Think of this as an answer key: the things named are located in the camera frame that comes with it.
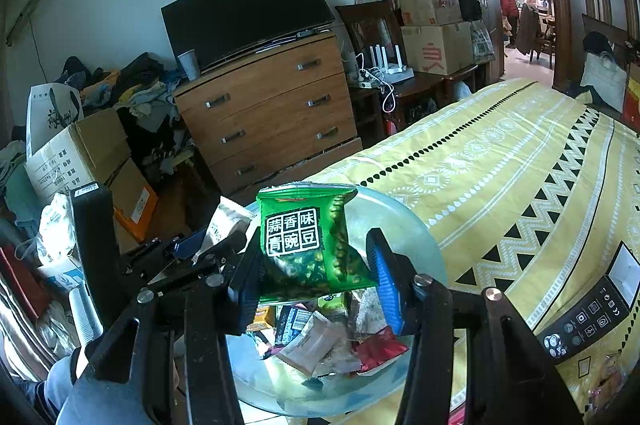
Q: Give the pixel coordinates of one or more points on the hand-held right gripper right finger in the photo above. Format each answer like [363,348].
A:
[385,285]

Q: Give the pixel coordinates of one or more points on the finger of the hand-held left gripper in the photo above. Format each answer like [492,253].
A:
[200,269]
[187,245]

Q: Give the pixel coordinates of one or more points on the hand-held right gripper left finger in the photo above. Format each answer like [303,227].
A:
[245,305]

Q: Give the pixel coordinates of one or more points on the beige snack packet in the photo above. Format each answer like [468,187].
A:
[227,217]
[310,340]

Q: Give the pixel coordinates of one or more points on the clear glass bowl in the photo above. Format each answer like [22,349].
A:
[415,245]

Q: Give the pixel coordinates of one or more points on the green pea snack packet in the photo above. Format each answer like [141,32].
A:
[305,245]

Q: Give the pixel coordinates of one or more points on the white blue carton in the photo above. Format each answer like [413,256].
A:
[65,275]

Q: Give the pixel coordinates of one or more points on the white plastic bag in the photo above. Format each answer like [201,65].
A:
[55,225]

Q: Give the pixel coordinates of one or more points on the dark blue snack packet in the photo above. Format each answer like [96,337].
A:
[292,322]

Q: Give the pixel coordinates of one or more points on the flattened orange cardboard box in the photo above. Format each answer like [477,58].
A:
[135,205]

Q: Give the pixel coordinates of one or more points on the red foil snack packet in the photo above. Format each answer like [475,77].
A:
[380,350]

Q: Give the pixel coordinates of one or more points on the white ribbed tube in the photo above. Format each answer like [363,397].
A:
[82,310]

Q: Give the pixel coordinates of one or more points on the teal cloth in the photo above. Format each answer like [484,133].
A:
[22,200]

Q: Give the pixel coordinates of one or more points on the red flat box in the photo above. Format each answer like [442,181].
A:
[10,265]

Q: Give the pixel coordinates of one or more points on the open cardboard box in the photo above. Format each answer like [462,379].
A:
[75,155]

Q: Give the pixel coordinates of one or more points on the brown striped cloth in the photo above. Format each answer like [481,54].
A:
[20,305]

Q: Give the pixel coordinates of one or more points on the person's leg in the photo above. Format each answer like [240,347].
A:
[62,380]

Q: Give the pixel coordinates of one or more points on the white calligraphy paper bag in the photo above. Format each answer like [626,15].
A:
[52,110]

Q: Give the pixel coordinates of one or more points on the pile of clothes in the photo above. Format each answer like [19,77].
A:
[140,95]

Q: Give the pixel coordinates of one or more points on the wooden chest of drawers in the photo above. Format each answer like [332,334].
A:
[270,105]

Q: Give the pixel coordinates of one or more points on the grey paper cup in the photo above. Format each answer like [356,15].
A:
[189,65]

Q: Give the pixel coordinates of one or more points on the yellow patterned bedsheet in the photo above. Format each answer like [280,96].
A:
[525,165]

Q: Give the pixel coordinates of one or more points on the dark wooden side table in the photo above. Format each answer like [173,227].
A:
[415,95]

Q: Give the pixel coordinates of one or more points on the black product box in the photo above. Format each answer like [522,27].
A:
[585,310]

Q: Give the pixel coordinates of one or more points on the white power strip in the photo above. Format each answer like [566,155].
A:
[365,77]

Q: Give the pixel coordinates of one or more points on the white router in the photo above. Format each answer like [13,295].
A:
[395,65]

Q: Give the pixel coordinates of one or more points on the black flat television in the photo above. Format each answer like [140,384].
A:
[245,15]

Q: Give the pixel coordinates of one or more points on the cardboard box with red print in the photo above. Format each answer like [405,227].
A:
[435,50]

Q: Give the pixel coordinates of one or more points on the dark wooden chair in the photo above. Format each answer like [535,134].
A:
[370,25]

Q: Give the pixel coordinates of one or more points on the plain cardboard box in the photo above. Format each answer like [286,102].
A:
[425,5]

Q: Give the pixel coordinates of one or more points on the chair with hanging jacket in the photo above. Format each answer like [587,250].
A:
[525,25]

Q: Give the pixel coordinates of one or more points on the white tote bag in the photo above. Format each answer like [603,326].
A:
[602,77]

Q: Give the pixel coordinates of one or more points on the red gold gift box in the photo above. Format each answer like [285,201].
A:
[632,100]

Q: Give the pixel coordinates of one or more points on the black cloth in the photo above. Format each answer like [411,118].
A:
[597,42]

